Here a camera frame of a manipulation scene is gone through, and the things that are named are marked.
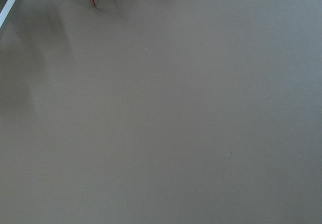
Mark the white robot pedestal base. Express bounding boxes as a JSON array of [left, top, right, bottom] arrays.
[[0, 0, 16, 27]]

